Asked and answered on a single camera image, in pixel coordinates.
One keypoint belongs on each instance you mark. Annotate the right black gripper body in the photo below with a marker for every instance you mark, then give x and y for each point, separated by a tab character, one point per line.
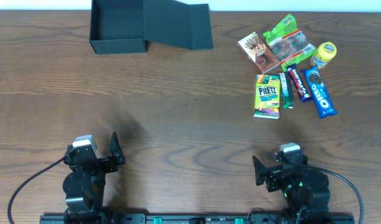
272	177

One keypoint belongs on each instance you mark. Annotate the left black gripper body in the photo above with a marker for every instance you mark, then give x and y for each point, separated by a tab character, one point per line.
106	162

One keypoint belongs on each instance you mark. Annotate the blue Oreo pack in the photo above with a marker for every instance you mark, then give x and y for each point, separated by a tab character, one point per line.
319	92

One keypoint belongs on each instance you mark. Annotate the green clear snack bag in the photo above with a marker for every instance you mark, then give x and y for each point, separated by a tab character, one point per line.
288	43

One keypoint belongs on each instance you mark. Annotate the black gift box with lid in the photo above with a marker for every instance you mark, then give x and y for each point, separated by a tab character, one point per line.
125	26

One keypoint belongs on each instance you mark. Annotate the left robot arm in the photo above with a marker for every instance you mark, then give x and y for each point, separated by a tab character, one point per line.
84	187

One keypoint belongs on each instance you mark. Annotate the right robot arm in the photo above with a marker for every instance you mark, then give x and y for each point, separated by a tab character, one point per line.
305	190

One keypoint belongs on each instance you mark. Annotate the green Pretz box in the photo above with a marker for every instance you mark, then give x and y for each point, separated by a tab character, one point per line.
267	96

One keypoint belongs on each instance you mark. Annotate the purple Dairy Milk bar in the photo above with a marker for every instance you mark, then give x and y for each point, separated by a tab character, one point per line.
298	83

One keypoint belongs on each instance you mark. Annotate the green candy bar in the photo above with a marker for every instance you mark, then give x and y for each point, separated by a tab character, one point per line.
286	91

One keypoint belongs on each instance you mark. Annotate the yellow candy jar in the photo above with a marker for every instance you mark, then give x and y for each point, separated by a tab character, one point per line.
323	55

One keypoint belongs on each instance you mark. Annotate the brown Pocky box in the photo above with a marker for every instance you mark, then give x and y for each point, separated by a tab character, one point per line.
258	52

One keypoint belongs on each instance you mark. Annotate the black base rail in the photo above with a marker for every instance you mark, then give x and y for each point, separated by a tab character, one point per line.
140	218

